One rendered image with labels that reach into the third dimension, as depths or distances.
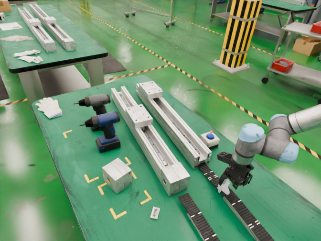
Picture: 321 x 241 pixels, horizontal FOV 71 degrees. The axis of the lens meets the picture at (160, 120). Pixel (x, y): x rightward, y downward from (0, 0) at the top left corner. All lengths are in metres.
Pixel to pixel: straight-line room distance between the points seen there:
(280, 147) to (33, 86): 2.22
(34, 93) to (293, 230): 2.33
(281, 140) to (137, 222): 0.63
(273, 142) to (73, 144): 1.00
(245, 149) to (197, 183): 0.37
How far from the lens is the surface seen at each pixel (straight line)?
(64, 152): 1.32
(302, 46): 5.91
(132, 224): 1.01
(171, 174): 1.03
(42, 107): 1.67
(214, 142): 1.29
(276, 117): 1.00
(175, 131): 1.26
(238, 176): 0.97
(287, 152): 0.87
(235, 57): 4.20
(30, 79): 2.50
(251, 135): 0.83
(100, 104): 1.31
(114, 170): 1.05
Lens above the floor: 1.67
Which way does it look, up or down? 37 degrees down
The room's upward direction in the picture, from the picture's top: 4 degrees clockwise
